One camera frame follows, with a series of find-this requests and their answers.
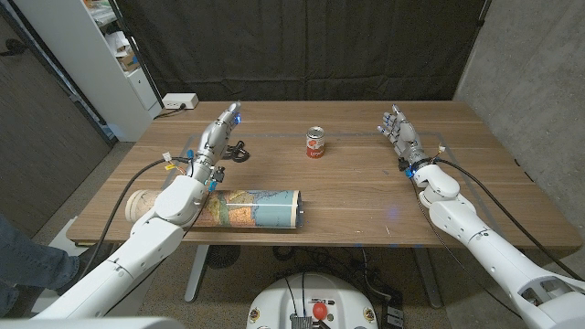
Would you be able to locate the red tomato can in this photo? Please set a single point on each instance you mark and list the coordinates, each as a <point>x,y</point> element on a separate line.
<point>315,144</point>

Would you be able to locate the dark shoe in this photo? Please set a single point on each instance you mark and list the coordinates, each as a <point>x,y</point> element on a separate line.
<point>89,260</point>

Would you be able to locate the black backdrop stand pole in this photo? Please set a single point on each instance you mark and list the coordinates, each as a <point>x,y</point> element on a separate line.
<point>137,55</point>

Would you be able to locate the paper map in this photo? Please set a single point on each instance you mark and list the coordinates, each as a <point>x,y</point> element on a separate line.
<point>256,208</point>

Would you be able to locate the black grip trainer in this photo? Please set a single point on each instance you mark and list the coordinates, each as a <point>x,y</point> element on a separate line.
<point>240,156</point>

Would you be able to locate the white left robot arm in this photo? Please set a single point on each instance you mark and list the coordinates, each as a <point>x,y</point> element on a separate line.
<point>137,256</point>

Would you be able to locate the white power outlet box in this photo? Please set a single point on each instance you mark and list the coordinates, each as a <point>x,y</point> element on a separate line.
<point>179,100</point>

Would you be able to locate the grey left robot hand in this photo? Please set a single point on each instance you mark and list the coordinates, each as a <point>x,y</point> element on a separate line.
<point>215,141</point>

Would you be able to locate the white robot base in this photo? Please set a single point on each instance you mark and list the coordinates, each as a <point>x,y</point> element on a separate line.
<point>311,292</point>

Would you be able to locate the red emergency stop button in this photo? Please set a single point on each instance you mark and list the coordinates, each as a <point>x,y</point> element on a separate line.
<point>320,310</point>

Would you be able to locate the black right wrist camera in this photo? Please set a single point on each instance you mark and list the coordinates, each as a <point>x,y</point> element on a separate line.
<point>403,164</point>

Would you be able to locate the blue jeans leg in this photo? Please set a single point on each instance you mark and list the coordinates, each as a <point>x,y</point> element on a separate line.
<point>32,269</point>

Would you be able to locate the white plastic bag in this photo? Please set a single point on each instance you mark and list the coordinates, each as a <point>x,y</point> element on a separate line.
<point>116,42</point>

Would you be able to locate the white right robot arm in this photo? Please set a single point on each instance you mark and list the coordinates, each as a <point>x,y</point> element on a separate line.
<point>480,247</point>

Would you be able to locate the white robot torso edge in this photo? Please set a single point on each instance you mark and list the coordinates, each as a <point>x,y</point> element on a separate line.
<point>91,323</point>

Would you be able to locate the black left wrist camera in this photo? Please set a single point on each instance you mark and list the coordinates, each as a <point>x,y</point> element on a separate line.
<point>218,174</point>

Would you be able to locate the white shelf cabinet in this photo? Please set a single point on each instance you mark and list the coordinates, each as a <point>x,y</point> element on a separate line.
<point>87,68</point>

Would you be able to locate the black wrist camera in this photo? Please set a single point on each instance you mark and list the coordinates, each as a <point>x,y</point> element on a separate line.
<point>218,174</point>
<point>403,164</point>

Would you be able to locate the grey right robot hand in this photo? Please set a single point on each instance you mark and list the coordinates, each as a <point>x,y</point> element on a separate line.
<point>407,139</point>

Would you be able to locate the black round fan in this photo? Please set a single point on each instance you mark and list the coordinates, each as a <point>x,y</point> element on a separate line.
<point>222,256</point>

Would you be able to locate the black floor power strip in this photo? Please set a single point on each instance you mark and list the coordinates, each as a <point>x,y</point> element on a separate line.
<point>394,315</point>

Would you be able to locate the black fabric mat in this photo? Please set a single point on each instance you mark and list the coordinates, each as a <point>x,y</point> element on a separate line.
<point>297,45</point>

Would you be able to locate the cardboard box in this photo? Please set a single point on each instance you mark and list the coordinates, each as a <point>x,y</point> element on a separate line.
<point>128,61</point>

